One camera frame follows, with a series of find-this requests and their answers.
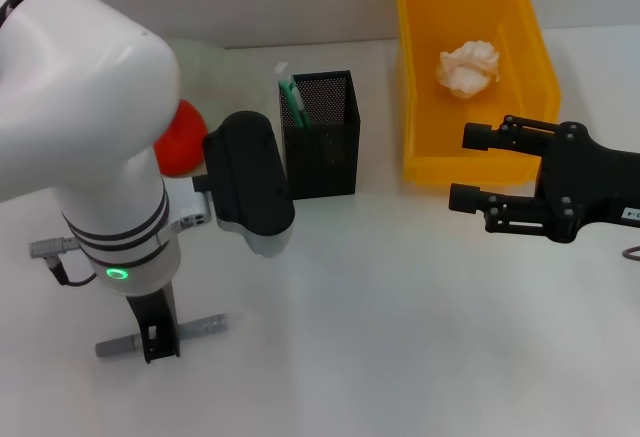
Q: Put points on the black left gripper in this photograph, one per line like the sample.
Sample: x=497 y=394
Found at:
x=152 y=309

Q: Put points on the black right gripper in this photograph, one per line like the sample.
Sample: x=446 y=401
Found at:
x=587 y=182

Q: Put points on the gray marker pen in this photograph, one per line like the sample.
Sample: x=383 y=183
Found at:
x=205 y=327

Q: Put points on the white paper ball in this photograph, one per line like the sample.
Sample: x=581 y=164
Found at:
x=470 y=67

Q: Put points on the green utility knife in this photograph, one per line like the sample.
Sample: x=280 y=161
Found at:
x=295 y=104

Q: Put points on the orange fruit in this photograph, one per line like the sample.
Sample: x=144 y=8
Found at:
x=182 y=142

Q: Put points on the black mesh pen holder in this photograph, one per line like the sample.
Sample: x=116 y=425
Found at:
x=325 y=167

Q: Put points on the pale green glass fruit plate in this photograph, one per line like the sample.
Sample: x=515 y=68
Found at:
x=225 y=77

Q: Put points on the yellow plastic bin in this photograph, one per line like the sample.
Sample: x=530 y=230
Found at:
x=450 y=22

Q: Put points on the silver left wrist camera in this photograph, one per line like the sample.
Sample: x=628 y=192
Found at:
x=250 y=177

